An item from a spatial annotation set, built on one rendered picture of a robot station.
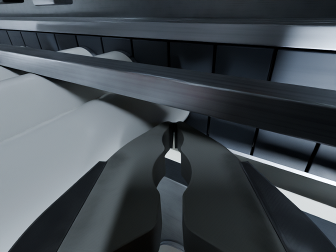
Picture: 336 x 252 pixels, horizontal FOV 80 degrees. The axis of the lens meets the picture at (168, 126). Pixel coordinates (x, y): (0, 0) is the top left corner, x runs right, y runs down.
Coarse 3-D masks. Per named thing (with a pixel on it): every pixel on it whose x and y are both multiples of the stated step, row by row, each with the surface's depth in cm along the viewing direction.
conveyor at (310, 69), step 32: (0, 32) 29; (32, 32) 25; (160, 64) 17; (192, 64) 16; (224, 64) 14; (256, 64) 13; (288, 64) 12; (320, 64) 11; (224, 128) 17; (256, 128) 16; (288, 160) 15; (320, 160) 14
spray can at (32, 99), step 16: (0, 80) 12; (16, 80) 12; (32, 80) 12; (48, 80) 13; (0, 96) 11; (16, 96) 11; (32, 96) 12; (48, 96) 12; (64, 96) 13; (80, 96) 14; (96, 96) 15; (0, 112) 10; (16, 112) 11; (32, 112) 11; (48, 112) 12; (0, 128) 10; (16, 128) 11
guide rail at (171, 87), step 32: (0, 64) 15; (32, 64) 12; (64, 64) 10; (96, 64) 9; (128, 64) 9; (160, 96) 8; (192, 96) 7; (224, 96) 7; (256, 96) 6; (288, 96) 6; (320, 96) 6; (288, 128) 6; (320, 128) 6
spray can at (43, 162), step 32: (128, 96) 13; (32, 128) 9; (64, 128) 10; (96, 128) 10; (128, 128) 11; (0, 160) 8; (32, 160) 8; (64, 160) 9; (96, 160) 10; (0, 192) 7; (32, 192) 8; (0, 224) 7
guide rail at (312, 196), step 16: (176, 160) 16; (240, 160) 15; (272, 176) 13; (288, 176) 13; (304, 176) 13; (288, 192) 12; (304, 192) 12; (320, 192) 12; (304, 208) 12; (320, 208) 12
